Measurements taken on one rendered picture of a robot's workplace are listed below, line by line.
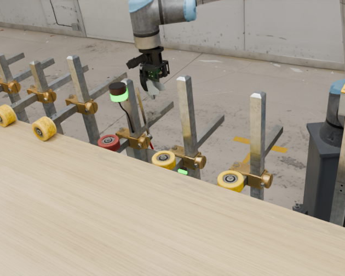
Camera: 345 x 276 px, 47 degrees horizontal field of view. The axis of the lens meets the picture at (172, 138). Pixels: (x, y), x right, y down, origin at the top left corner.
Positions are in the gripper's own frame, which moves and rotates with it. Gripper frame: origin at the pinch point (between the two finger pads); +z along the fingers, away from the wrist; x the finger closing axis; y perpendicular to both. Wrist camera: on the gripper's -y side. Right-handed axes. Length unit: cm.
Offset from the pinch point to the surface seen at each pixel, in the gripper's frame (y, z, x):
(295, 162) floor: 24, 101, 108
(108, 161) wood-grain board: 0.0, 11.1, -28.3
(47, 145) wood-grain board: -28.4, 11.1, -31.2
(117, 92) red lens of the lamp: -2.4, -8.6, -14.9
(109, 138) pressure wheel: -7.9, 10.0, -18.7
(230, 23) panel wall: -96, 66, 255
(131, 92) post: -2.5, -4.9, -8.1
